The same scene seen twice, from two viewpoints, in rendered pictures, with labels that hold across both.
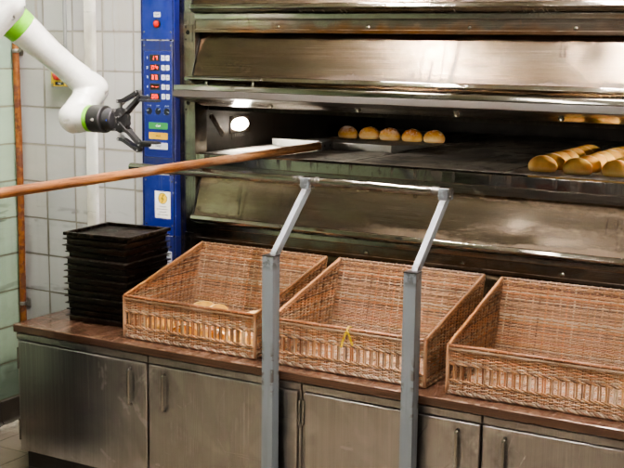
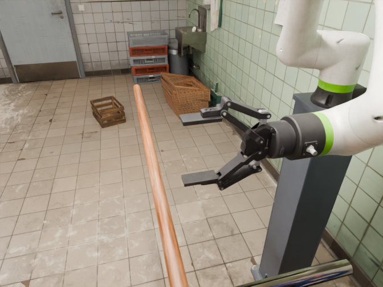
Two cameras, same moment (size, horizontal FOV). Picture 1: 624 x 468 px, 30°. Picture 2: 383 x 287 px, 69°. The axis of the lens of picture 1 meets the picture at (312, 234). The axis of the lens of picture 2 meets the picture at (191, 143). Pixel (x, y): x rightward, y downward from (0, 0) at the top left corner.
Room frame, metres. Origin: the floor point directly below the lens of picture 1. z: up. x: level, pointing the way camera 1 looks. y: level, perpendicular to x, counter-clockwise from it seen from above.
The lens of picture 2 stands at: (4.09, 0.21, 1.63)
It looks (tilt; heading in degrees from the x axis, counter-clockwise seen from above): 32 degrees down; 135
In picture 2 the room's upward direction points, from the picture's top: straight up
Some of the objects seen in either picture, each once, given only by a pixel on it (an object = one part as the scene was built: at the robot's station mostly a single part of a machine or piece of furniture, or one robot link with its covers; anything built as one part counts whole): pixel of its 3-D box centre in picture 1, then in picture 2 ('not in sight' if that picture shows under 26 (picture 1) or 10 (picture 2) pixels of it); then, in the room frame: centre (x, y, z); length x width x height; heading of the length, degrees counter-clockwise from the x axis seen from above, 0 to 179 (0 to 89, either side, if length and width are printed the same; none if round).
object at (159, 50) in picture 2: not in sight; (147, 48); (0.31, 2.95, 0.53); 0.60 x 0.40 x 0.16; 57
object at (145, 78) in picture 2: not in sight; (150, 75); (0.31, 2.96, 0.08); 0.60 x 0.40 x 0.16; 62
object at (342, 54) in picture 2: not in sight; (338, 60); (3.76, 1.27, 1.36); 0.16 x 0.13 x 0.19; 27
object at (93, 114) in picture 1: (101, 119); (298, 137); (3.90, 0.71, 1.34); 0.12 x 0.06 x 0.09; 149
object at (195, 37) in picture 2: not in sight; (190, 41); (1.05, 3.19, 0.71); 0.47 x 0.36 x 0.91; 150
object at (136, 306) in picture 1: (227, 295); not in sight; (3.99, 0.30, 0.72); 0.56 x 0.49 x 0.28; 60
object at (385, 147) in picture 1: (351, 141); not in sight; (4.79, -0.16, 1.20); 0.55 x 0.36 x 0.03; 59
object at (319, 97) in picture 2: not in sight; (346, 93); (3.80, 1.32, 1.23); 0.26 x 0.15 x 0.06; 56
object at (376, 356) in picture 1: (378, 317); not in sight; (3.69, -0.22, 0.72); 0.56 x 0.49 x 0.28; 61
